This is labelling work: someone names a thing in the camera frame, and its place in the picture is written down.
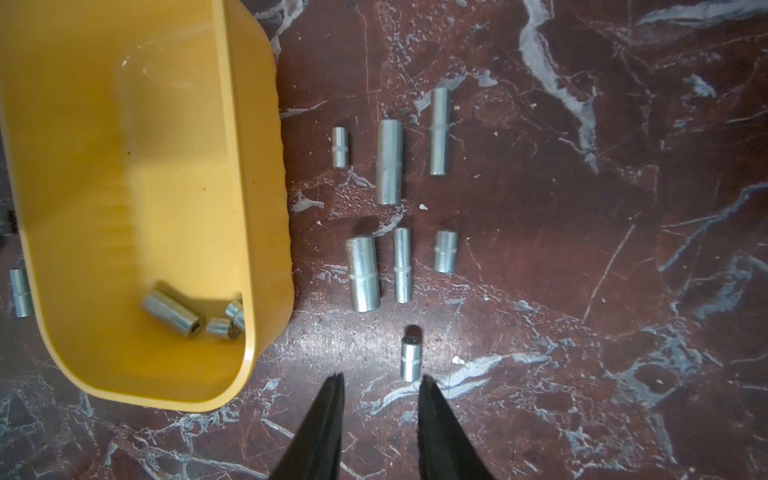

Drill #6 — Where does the thin long steel socket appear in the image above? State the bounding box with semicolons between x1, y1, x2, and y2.
430;87;450;176

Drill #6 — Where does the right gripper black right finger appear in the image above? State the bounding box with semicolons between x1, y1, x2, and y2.
417;375;493;479

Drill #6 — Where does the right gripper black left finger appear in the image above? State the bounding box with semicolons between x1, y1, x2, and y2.
269;373;345;480

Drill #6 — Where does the short steel socket front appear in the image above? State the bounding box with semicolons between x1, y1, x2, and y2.
434;230;459;274

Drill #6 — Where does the short steel socket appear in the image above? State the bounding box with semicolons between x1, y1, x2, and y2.
434;230;459;274
331;127;349;169

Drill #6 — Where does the thin steel socket second row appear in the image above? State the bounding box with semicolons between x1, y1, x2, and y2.
393;227;413;304

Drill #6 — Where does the yellow plastic storage tray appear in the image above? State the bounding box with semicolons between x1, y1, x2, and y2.
1;1;294;412

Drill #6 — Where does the steel socket in tray front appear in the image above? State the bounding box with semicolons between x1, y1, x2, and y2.
142;290;205;338

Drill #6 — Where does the wide steel socket second row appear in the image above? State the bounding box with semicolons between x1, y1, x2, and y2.
345;235;381;313

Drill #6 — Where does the small steel socket gripper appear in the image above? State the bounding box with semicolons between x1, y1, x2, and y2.
400;335;422;383

